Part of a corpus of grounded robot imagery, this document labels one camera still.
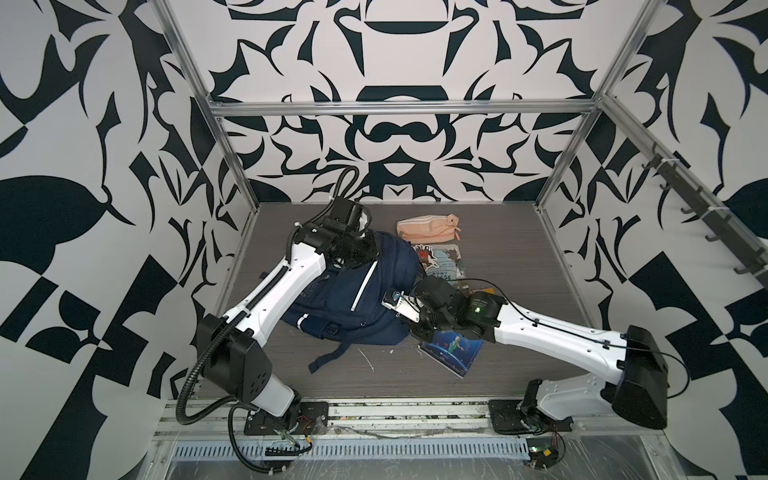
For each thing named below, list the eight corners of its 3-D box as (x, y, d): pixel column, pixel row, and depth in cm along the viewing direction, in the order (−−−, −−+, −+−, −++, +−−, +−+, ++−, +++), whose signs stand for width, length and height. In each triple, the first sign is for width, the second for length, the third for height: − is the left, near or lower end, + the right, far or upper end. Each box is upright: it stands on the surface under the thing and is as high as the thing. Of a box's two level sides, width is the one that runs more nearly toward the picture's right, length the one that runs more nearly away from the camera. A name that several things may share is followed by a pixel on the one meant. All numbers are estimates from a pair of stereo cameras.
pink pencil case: (397, 243, 111) (398, 237, 108) (397, 219, 118) (397, 214, 116) (461, 243, 111) (463, 238, 108) (456, 220, 118) (458, 214, 116)
